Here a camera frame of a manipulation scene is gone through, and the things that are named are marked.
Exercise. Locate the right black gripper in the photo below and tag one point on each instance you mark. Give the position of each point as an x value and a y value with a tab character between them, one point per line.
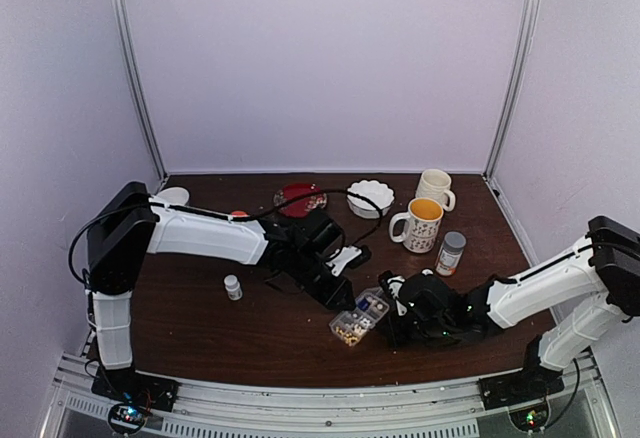
396	338

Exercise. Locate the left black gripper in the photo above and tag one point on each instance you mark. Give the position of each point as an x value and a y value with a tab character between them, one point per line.
331	299

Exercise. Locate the clear plastic pill organizer box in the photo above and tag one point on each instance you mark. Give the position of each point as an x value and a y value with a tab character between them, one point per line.
350	327

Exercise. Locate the grey cap supplement bottle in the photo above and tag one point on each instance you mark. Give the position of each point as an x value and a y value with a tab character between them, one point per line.
450	253

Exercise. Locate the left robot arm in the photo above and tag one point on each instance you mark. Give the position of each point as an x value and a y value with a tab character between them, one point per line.
135	224

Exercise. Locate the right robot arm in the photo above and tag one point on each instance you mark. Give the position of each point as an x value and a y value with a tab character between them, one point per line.
602	268

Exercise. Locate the red floral plate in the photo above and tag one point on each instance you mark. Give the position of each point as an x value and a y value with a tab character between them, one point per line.
297	200

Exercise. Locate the floral mug yellow inside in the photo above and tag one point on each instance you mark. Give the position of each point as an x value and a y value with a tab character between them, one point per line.
417	228

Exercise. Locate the white scalloped bowl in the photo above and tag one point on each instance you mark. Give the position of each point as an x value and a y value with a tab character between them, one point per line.
370	199

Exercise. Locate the cream ribbed mug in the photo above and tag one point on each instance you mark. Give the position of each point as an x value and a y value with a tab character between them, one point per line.
436	185

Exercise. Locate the small white rice bowl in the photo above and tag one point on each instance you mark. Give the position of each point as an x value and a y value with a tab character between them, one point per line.
175	195

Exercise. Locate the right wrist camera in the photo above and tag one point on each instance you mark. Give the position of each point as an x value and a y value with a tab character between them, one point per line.
391	285

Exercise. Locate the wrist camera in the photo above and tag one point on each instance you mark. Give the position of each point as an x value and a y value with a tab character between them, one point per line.
391	285
349	257

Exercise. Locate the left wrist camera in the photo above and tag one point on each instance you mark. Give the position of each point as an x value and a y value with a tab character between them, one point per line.
349	257

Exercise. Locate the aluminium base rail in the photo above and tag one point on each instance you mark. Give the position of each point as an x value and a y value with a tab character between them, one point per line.
452	408

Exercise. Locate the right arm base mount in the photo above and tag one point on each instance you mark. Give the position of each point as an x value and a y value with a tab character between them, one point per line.
520	390

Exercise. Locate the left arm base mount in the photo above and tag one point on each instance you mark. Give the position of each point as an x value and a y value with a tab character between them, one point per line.
143	390

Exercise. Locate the right aluminium frame post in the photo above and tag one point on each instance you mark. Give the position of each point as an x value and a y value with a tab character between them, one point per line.
527	28

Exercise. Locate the aluminium frame post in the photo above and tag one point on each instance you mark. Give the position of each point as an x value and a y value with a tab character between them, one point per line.
527	28
136	87

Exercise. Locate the left aluminium frame post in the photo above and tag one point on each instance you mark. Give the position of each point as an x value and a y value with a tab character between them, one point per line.
136	87

